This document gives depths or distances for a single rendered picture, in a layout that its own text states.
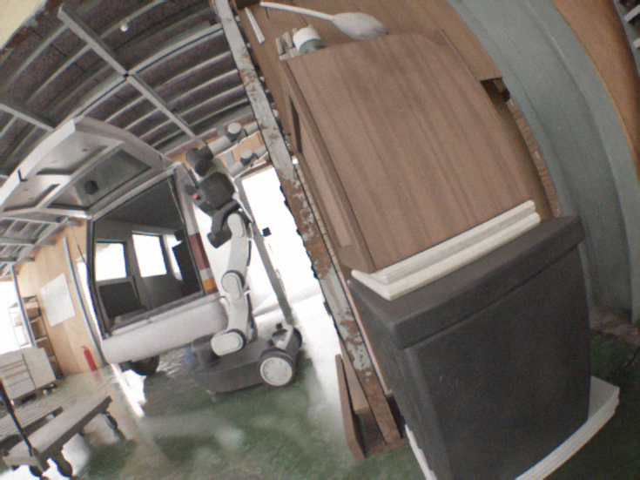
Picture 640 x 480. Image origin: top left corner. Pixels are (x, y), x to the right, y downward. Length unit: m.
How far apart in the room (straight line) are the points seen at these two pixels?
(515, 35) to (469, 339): 0.99
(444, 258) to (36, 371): 5.76
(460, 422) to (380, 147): 0.37
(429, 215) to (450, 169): 0.07
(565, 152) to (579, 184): 0.12
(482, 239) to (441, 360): 0.17
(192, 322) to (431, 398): 2.03
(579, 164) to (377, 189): 0.82
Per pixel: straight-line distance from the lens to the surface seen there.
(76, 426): 1.79
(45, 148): 1.93
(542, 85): 1.07
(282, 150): 0.70
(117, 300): 3.29
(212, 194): 1.65
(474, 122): 0.46
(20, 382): 5.60
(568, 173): 1.09
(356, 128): 0.38
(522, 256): 0.36
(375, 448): 0.87
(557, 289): 0.43
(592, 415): 0.69
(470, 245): 0.39
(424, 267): 0.36
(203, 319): 2.19
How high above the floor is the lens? 0.59
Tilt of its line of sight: 2 degrees up
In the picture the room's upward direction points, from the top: 22 degrees counter-clockwise
